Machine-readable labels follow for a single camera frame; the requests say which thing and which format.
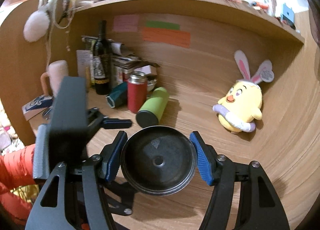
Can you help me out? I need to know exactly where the orange sticky note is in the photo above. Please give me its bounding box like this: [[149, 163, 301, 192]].
[[141, 27, 191, 48]]

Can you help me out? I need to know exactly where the red thermos cup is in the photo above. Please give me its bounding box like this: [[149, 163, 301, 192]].
[[127, 71, 148, 113]]

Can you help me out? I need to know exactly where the stack of papers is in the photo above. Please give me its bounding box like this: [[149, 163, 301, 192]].
[[111, 42, 160, 70]]

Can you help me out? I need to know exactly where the green thermos cup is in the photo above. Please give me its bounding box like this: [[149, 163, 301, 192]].
[[136, 87, 169, 128]]

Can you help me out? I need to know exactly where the yellow chick plush toy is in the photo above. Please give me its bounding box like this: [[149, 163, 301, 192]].
[[213, 50, 274, 134]]

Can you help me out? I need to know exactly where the pink mug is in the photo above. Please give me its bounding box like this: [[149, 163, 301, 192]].
[[40, 60, 68, 97]]

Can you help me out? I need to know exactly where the dark wine bottle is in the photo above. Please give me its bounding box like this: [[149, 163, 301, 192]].
[[93, 20, 112, 95]]

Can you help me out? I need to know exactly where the pink sticky note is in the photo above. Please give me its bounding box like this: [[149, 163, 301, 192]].
[[112, 14, 139, 32]]

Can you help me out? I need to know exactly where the white fluffy pompom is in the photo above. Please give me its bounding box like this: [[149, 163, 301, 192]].
[[23, 10, 50, 42]]

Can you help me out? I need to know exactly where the green sticky note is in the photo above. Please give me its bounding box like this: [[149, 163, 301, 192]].
[[145, 20, 180, 31]]

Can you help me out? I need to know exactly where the orange left jacket sleeve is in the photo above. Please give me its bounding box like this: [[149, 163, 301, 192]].
[[0, 145, 35, 225]]

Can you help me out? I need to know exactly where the wooden shelf board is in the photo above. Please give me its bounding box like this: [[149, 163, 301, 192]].
[[76, 0, 304, 44]]

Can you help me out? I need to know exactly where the black thermos cup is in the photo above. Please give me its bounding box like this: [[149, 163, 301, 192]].
[[120, 126, 197, 196]]

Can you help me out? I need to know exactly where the dark teal hexagonal bottle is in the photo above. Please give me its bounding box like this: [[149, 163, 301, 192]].
[[106, 82, 127, 108]]

